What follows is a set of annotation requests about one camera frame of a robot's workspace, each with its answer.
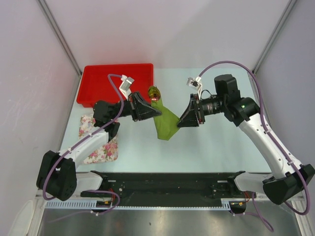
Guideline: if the iridescent rainbow spoon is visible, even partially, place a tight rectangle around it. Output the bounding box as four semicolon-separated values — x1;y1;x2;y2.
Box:
148;86;161;101

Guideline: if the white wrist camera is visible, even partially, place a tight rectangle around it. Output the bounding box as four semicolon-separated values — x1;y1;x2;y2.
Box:
187;76;202;93
119;75;134;92

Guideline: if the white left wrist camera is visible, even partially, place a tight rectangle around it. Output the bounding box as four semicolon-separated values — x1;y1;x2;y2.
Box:
119;75;134;92

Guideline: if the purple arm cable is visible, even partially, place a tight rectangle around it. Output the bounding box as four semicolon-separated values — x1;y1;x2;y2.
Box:
43;73;128;223
196;60;310;232

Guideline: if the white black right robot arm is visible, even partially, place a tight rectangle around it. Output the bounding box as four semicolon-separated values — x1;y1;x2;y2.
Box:
177;74;315;205

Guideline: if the red plastic bin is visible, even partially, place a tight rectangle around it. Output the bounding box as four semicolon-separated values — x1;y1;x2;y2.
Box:
76;63;154;108

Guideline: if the aluminium frame rail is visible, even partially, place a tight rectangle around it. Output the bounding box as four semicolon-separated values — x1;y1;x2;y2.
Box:
244;69;315;236

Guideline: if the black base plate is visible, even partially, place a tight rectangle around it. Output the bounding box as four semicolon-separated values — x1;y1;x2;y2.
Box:
80;172;252;210

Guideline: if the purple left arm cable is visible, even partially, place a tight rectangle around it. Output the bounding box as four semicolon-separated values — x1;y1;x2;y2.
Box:
43;73;128;223

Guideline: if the white slotted cable duct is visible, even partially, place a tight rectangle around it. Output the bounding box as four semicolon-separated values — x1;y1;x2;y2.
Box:
45;200;231;211

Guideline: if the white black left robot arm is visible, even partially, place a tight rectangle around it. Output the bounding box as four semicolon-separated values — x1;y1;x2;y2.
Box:
36;92;162;201

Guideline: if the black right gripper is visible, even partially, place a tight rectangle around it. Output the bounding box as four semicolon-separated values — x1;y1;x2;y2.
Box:
177;93;226;128

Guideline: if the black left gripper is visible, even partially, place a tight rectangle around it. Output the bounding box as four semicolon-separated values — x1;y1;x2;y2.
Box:
110;91;161;122

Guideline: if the green paper napkin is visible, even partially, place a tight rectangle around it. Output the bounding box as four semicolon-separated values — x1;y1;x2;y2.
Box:
151;98;180;141

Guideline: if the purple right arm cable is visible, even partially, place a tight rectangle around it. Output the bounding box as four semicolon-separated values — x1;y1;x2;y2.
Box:
196;60;310;232

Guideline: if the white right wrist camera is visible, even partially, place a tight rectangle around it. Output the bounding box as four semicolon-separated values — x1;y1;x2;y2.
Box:
187;76;202;93

